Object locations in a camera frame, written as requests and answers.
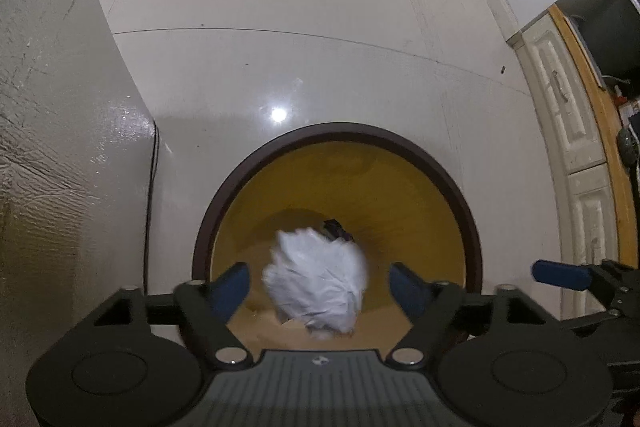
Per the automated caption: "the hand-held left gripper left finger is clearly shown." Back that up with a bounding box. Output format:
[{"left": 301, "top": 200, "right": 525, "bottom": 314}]
[{"left": 92, "top": 262, "right": 251, "bottom": 369}]

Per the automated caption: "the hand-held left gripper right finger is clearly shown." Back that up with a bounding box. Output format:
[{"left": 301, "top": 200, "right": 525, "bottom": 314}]
[{"left": 385, "top": 261, "right": 563, "bottom": 370}]

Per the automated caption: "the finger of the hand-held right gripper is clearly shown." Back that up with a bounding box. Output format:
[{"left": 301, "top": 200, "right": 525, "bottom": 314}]
[
  {"left": 531, "top": 258, "right": 640, "bottom": 308},
  {"left": 560, "top": 311, "right": 626, "bottom": 337}
]

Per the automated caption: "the white paper ball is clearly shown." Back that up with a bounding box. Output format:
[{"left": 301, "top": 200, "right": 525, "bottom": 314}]
[{"left": 262, "top": 228, "right": 370, "bottom": 340}]

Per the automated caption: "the black crumpled wrapper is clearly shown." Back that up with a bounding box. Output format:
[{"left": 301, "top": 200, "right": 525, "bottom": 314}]
[{"left": 324, "top": 219, "right": 353, "bottom": 242}]

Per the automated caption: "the black round object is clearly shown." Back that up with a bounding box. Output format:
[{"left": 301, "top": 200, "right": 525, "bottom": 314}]
[{"left": 617, "top": 127, "right": 637, "bottom": 158}]

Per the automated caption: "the white cabinet with wooden top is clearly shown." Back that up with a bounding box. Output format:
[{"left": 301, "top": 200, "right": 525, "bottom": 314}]
[{"left": 505, "top": 4, "right": 640, "bottom": 323}]

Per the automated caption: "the foil-covered table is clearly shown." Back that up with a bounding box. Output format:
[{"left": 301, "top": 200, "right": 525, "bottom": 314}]
[{"left": 0, "top": 0, "right": 157, "bottom": 358}]

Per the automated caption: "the dark bin with white liner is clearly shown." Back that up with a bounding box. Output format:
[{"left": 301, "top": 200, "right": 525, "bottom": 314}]
[{"left": 554, "top": 0, "right": 640, "bottom": 90}]

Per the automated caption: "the black cable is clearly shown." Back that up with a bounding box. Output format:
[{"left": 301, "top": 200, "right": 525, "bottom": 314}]
[{"left": 142, "top": 121, "right": 160, "bottom": 295}]

